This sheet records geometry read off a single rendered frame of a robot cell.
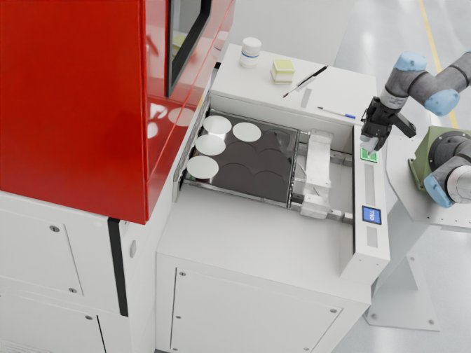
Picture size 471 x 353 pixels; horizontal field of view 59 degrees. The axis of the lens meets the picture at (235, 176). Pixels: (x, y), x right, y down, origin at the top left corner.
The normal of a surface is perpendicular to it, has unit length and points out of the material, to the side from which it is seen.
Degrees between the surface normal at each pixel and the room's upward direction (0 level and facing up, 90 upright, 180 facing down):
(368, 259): 90
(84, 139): 90
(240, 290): 90
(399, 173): 0
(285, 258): 0
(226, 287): 90
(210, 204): 0
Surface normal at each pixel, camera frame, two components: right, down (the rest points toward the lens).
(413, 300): 0.14, -0.67
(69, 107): -0.18, 0.70
